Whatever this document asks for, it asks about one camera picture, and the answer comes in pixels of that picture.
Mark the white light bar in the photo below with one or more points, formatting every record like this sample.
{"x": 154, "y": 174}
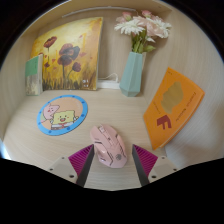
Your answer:
{"x": 100, "y": 9}

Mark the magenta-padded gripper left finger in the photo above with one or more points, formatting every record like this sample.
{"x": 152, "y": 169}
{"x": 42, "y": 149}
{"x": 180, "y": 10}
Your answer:
{"x": 80, "y": 163}

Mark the teal faceted vase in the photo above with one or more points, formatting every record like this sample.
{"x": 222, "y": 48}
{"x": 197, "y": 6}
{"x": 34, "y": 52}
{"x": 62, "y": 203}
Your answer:
{"x": 131, "y": 75}

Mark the white power strip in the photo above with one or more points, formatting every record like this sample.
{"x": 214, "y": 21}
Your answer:
{"x": 108, "y": 84}

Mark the pink computer mouse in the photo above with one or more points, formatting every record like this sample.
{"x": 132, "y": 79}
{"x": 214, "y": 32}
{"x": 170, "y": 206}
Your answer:
{"x": 108, "y": 145}

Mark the wooden shelf board with light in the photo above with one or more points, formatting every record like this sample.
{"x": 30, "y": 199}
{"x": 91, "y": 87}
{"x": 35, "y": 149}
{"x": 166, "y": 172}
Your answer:
{"x": 110, "y": 3}

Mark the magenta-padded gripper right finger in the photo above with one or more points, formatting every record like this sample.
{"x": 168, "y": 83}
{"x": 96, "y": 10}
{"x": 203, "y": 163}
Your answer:
{"x": 146, "y": 163}

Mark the green and beige book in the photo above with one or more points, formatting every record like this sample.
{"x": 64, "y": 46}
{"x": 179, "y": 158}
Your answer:
{"x": 34, "y": 75}

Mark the orange book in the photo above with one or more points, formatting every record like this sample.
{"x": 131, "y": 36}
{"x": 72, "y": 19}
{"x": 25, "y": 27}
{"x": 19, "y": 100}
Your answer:
{"x": 171, "y": 106}

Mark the yellow poppy flower painting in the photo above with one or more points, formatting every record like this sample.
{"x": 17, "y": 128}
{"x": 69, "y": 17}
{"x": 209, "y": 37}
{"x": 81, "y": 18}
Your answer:
{"x": 71, "y": 53}

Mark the pink and white flower bouquet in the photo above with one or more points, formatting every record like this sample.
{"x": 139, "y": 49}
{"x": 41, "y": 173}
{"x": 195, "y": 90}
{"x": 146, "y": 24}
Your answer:
{"x": 145, "y": 28}

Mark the round blue-rimmed cartoon mouse pad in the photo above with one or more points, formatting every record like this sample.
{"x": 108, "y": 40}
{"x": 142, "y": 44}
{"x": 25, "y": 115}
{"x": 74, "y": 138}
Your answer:
{"x": 61, "y": 115}

